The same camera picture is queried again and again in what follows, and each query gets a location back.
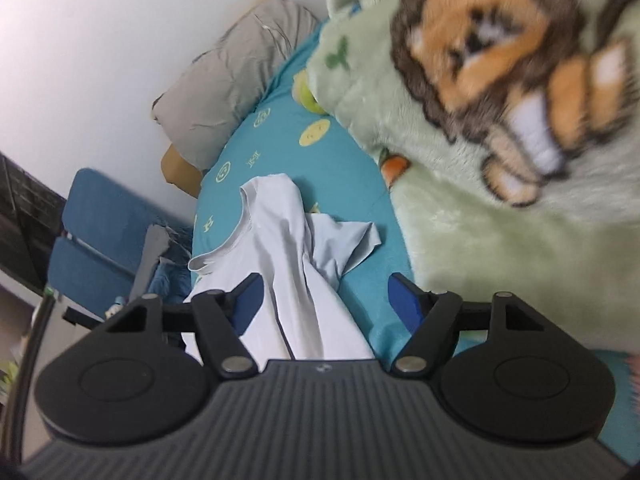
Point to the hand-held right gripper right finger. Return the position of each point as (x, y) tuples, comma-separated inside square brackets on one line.
[(402, 296)]

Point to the grey cloth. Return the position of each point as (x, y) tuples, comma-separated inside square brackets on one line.
[(150, 255)]

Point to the beige pillow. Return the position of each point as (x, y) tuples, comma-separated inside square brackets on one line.
[(265, 2)]

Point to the dark barred window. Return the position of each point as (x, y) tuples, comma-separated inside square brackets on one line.
[(25, 220)]

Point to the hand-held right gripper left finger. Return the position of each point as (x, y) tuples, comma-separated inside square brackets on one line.
[(251, 301)]

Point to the white t-shirt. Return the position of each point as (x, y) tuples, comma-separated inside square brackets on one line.
[(280, 240)]

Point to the blue padded folding chair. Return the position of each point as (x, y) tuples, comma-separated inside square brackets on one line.
[(105, 210)]

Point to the teal printed bed sheet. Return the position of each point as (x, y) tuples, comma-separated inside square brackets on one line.
[(280, 160)]

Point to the yellow cushion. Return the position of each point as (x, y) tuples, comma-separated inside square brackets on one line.
[(177, 170)]

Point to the green printed fleece blanket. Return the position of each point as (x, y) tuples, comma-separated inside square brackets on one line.
[(475, 260)]

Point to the grey pillow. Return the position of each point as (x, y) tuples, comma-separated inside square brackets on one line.
[(225, 85)]

